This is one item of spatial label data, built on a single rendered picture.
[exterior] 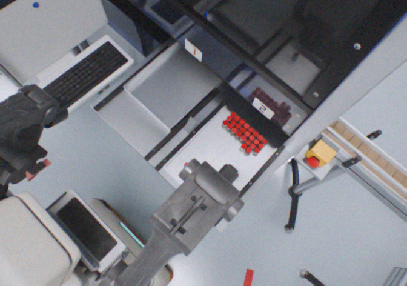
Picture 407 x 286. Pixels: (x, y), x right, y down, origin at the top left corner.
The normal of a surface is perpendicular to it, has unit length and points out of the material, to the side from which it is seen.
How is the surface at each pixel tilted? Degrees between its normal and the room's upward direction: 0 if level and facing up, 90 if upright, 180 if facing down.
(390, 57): 90
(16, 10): 90
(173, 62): 0
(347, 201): 0
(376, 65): 90
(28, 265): 43
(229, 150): 0
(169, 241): 60
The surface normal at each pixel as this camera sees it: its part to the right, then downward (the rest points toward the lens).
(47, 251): 0.50, -0.70
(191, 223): 0.17, -0.40
